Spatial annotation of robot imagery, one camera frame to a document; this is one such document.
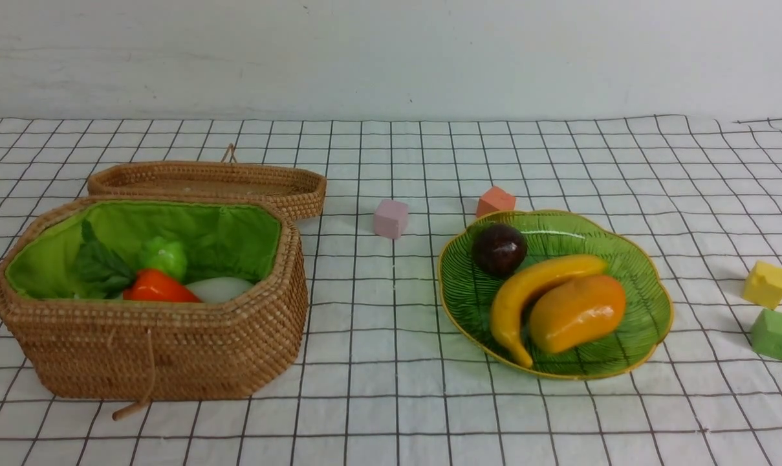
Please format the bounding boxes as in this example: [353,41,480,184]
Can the orange foam cube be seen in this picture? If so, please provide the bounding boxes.
[475,186,517,217]

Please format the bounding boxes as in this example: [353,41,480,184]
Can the yellow foam cube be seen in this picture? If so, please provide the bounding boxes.
[741,261,782,309]

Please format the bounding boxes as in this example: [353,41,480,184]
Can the white toy radish green leaves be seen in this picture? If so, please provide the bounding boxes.
[186,276,254,304]

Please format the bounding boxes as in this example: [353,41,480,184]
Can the green toy bitter gourd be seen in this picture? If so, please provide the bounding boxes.
[138,236,188,282]

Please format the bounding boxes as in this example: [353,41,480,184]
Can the yellow toy banana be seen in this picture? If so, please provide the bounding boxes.
[490,254,609,369]

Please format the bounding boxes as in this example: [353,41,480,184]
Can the dark purple toy mangosteen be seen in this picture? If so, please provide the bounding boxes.
[471,223,528,278]

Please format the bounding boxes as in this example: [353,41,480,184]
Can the woven rattan basket green lining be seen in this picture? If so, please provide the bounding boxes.
[0,195,309,401]

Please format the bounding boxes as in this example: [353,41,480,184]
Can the orange yellow toy mango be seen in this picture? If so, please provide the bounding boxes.
[528,274,627,354]

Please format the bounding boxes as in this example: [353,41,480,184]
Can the woven rattan basket lid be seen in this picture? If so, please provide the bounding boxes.
[87,144,327,220]

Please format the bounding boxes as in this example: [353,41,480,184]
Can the white black grid tablecloth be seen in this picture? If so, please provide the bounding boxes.
[0,115,782,465]

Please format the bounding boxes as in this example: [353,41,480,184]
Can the green foam cube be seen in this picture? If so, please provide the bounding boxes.
[750,309,782,361]

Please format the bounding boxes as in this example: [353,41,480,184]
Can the green glass leaf plate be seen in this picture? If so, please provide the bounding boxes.
[437,210,675,380]

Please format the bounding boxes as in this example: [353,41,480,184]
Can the orange toy carrot green top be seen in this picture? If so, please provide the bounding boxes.
[75,220,202,303]

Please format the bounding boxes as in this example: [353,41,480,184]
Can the pink foam cube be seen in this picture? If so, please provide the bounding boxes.
[373,199,409,239]

